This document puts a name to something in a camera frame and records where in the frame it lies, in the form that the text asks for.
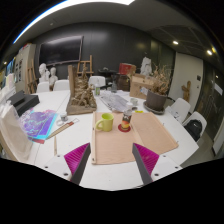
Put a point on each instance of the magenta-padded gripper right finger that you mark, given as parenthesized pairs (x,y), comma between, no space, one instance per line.
(148,160)

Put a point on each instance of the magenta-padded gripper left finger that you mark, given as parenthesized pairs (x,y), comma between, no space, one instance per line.
(76,160)

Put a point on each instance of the clear drink bottle white cap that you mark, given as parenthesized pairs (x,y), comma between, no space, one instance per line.
(126,118)

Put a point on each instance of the thin wooden stick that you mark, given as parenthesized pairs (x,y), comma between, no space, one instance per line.
(55,145)

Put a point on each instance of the beige wooden drawing board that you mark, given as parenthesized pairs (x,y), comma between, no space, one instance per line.
(111,145)
(153,133)

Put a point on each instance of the wooden ruler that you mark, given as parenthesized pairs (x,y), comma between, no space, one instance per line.
(63,128)

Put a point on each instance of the flat round red coaster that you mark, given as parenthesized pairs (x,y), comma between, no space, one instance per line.
(120,128)

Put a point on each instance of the small grey-lidded jar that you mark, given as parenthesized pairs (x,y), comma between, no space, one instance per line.
(63,116)

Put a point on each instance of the lime green mug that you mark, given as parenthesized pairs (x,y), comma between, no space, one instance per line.
(107,122)

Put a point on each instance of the small yellow tag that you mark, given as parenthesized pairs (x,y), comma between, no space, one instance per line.
(139,111)

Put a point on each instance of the colourful painted sheet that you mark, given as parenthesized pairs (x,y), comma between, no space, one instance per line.
(38,125)

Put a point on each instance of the black backpack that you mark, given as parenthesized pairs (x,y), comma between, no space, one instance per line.
(193,130)

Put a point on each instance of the small white cup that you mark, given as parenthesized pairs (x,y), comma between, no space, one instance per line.
(134,101)

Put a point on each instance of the dried plant in grey pot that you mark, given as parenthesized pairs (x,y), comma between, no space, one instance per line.
(156,100)

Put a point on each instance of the brown root wood sculpture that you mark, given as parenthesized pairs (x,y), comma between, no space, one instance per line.
(81,98)

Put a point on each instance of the white chair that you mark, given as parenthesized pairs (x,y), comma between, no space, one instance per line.
(198,116)
(97,81)
(61,85)
(181,106)
(43,87)

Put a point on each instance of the grey newspaper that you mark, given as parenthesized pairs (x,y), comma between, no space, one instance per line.
(115,101)

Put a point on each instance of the white spray bottle green label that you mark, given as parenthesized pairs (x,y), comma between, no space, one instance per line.
(97,90)

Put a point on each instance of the brown cardboard box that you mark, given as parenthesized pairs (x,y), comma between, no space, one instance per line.
(138,86)

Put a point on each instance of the black flat box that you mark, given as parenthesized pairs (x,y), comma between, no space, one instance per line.
(25,101)

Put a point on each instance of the grey translucent bottle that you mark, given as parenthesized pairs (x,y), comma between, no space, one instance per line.
(114,86)

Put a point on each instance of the white plaster bust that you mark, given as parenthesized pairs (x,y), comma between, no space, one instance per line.
(43,71)
(53,77)

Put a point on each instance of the black side table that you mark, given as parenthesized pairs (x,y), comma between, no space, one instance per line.
(106,72)

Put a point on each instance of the wooden easel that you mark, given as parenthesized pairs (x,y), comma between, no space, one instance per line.
(31,76)
(86,66)

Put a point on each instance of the white plaster figure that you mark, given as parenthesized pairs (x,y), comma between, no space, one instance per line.
(146,66)

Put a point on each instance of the red box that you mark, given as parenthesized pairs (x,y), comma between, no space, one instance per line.
(126,68)

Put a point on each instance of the ceiling lights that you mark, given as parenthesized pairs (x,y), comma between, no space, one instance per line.
(175,42)

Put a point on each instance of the large white ceiling light panel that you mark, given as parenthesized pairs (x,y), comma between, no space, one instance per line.
(73,5)

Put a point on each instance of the wooden wall figure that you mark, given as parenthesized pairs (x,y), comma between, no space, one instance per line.
(186,90)

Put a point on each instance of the black wall screen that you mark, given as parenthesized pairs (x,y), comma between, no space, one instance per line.
(61,50)

